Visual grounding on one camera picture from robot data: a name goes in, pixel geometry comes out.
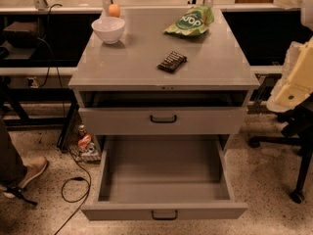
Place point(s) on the grey drawer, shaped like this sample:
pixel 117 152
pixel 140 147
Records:
pixel 162 121
pixel 156 177

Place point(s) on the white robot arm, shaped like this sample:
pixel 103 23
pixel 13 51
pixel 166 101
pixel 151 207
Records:
pixel 306 13

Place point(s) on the grey drawer cabinet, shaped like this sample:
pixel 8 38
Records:
pixel 125 74

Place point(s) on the grey top drawer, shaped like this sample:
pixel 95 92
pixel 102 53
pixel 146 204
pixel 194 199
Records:
pixel 162 121

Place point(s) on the black office chair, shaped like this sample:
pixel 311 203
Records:
pixel 297 132

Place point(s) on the green chip bag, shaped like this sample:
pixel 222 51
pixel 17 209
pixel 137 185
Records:
pixel 194 22

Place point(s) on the dark snack bar packet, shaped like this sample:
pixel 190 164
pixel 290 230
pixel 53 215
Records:
pixel 172 62

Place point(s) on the white bowl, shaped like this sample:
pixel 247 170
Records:
pixel 108 29

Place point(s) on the orange fruit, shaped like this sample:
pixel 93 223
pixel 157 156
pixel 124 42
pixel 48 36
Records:
pixel 114 10

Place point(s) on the tan shoe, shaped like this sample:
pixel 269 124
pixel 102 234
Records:
pixel 34 169

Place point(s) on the dark box on shelf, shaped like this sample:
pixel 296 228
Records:
pixel 22 35

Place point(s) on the dark trouser leg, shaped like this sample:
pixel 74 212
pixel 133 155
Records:
pixel 12 170

